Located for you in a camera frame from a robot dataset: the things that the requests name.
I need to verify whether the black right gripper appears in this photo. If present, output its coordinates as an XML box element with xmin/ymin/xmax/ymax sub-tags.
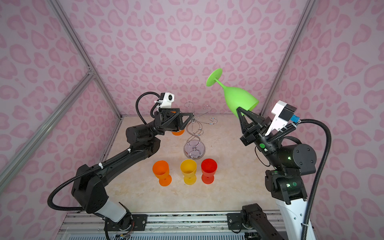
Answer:
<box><xmin>236</xmin><ymin>108</ymin><xmax>286</xmax><ymax>171</ymax></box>

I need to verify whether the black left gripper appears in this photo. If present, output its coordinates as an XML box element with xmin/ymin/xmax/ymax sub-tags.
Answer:
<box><xmin>144</xmin><ymin>113</ymin><xmax>191</xmax><ymax>141</ymax></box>

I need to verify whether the orange wine glass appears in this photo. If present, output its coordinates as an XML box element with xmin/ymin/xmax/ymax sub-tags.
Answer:
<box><xmin>172</xmin><ymin>130</ymin><xmax>185</xmax><ymax>136</ymax></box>
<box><xmin>153</xmin><ymin>161</ymin><xmax>172</xmax><ymax>187</ymax></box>

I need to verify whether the green plastic wine glass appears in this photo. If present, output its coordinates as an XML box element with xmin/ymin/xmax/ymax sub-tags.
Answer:
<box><xmin>206</xmin><ymin>69</ymin><xmax>259</xmax><ymax>118</ymax></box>

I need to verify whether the yellow plastic wine glass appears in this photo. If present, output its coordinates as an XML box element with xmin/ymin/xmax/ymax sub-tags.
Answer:
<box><xmin>180</xmin><ymin>160</ymin><xmax>197</xmax><ymax>185</ymax></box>

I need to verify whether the red plastic wine glass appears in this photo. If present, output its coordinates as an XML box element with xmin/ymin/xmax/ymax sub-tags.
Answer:
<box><xmin>201</xmin><ymin>159</ymin><xmax>218</xmax><ymax>185</ymax></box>

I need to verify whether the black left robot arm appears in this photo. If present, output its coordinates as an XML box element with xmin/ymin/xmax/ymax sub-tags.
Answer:
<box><xmin>72</xmin><ymin>108</ymin><xmax>193</xmax><ymax>230</ymax></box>

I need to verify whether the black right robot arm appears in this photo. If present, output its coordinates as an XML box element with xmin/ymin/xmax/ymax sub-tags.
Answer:
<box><xmin>237</xmin><ymin>107</ymin><xmax>317</xmax><ymax>240</ymax></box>

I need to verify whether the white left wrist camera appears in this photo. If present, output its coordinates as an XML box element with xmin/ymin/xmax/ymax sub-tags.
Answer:
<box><xmin>155</xmin><ymin>93</ymin><xmax>175</xmax><ymax>109</ymax></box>

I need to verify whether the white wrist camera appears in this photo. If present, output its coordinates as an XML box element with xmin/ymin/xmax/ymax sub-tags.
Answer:
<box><xmin>155</xmin><ymin>93</ymin><xmax>175</xmax><ymax>109</ymax></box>
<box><xmin>264</xmin><ymin>101</ymin><xmax>300</xmax><ymax>136</ymax></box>

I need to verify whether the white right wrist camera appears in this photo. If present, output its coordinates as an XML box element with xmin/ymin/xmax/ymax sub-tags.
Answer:
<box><xmin>264</xmin><ymin>101</ymin><xmax>300</xmax><ymax>136</ymax></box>

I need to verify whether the chrome wire wine glass rack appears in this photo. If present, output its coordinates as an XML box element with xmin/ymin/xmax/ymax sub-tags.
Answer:
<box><xmin>184</xmin><ymin>102</ymin><xmax>218</xmax><ymax>160</ymax></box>

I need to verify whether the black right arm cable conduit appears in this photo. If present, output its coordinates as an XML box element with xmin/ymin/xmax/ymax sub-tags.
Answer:
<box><xmin>268</xmin><ymin>118</ymin><xmax>332</xmax><ymax>240</ymax></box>

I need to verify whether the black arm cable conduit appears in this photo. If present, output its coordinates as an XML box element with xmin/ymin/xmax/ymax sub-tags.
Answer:
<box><xmin>268</xmin><ymin>118</ymin><xmax>332</xmax><ymax>240</ymax></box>
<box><xmin>47</xmin><ymin>91</ymin><xmax>161</xmax><ymax>211</ymax></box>

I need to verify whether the aluminium frame strut left diagonal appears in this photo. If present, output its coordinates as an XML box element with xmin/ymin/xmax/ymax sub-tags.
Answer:
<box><xmin>1</xmin><ymin>71</ymin><xmax>94</xmax><ymax>193</ymax></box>

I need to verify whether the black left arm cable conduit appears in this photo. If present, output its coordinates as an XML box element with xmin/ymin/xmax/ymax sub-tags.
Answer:
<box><xmin>47</xmin><ymin>91</ymin><xmax>161</xmax><ymax>211</ymax></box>

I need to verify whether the aluminium frame post back right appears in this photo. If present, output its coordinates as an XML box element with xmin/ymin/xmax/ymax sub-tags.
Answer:
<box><xmin>261</xmin><ymin>0</ymin><xmax>319</xmax><ymax>117</ymax></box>

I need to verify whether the aluminium frame post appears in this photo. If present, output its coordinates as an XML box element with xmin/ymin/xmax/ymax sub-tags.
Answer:
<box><xmin>261</xmin><ymin>0</ymin><xmax>319</xmax><ymax>117</ymax></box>
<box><xmin>47</xmin><ymin>0</ymin><xmax>123</xmax><ymax>120</ymax></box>

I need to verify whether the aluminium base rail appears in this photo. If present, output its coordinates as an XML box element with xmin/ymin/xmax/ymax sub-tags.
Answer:
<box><xmin>56</xmin><ymin>211</ymin><xmax>262</xmax><ymax>240</ymax></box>

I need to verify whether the aluminium frame post back left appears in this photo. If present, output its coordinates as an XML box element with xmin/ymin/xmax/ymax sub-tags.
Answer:
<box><xmin>47</xmin><ymin>0</ymin><xmax>123</xmax><ymax>120</ymax></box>

